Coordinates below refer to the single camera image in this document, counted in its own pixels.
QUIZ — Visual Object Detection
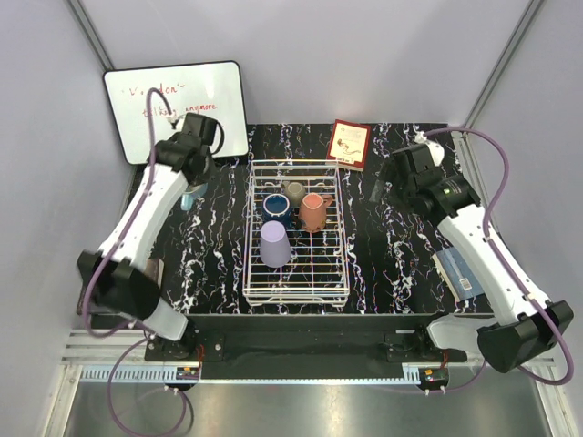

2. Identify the white slotted cable duct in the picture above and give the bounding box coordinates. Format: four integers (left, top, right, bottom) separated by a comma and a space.
80, 361, 445, 385

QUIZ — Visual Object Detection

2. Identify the white dry-erase board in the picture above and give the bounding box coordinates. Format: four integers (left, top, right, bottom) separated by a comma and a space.
104, 61, 249, 165

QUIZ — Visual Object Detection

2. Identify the dark blue ceramic mug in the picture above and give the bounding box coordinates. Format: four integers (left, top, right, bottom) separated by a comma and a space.
261, 193, 293, 229

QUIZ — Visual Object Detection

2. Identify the beige ceramic mug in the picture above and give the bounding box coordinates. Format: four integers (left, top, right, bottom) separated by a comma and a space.
282, 180, 306, 208

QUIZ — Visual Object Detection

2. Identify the red and cream book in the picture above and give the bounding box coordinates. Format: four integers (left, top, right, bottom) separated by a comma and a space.
326, 119, 372, 172

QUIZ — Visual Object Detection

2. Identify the light blue paperback book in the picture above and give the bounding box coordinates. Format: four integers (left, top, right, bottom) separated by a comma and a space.
432, 247, 485, 302

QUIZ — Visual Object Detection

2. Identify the dark Tale of Two Cities book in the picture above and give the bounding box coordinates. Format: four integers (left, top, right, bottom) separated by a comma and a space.
77, 259, 164, 316

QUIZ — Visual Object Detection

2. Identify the white wire dish rack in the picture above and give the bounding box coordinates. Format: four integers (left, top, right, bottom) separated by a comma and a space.
242, 159, 350, 308

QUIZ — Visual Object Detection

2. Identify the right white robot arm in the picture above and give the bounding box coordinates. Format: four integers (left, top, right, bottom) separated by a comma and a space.
373, 141, 574, 373

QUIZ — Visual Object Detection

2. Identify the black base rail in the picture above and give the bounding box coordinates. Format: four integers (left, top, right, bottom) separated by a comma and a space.
90, 313, 502, 381

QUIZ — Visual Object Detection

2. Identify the light blue ceramic mug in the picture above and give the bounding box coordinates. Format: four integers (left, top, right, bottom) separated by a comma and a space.
180, 184, 208, 211

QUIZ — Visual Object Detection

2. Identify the salmon pink floral mug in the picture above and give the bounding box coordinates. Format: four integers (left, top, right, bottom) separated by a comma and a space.
299, 193, 333, 233

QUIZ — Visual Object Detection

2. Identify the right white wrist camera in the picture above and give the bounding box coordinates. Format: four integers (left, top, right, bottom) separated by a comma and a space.
414, 131, 445, 167

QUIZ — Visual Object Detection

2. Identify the lavender plastic cup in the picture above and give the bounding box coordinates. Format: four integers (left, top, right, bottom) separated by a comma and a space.
260, 220, 292, 269

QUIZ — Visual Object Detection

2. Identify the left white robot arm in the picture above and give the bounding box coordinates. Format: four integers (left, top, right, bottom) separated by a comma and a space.
77, 113, 224, 361

